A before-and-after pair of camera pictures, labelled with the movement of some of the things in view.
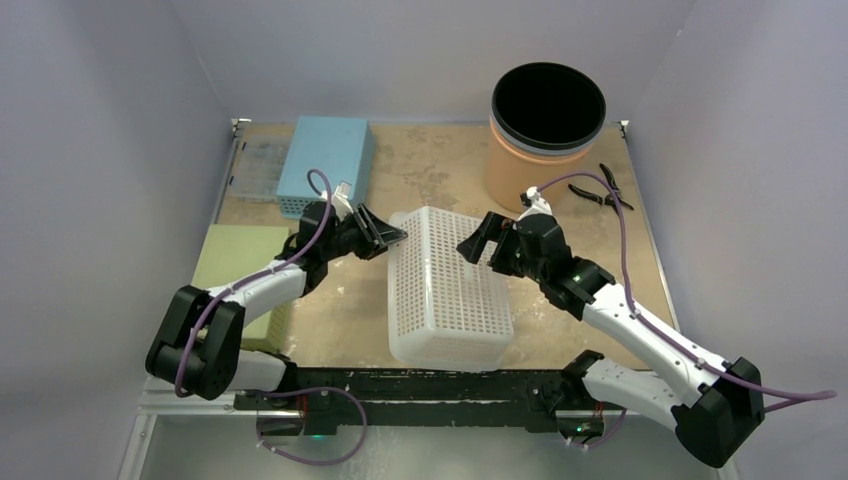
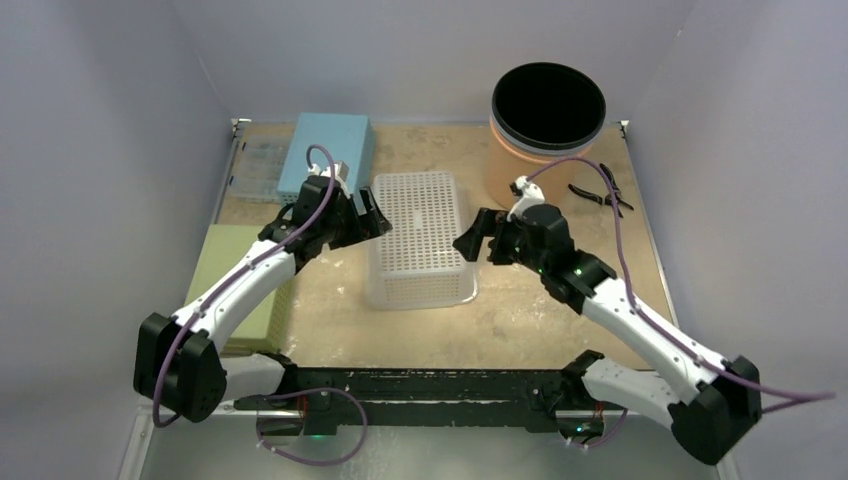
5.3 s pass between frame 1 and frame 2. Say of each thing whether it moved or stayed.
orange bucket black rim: stayed
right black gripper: stayed
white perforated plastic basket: moved
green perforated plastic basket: stayed
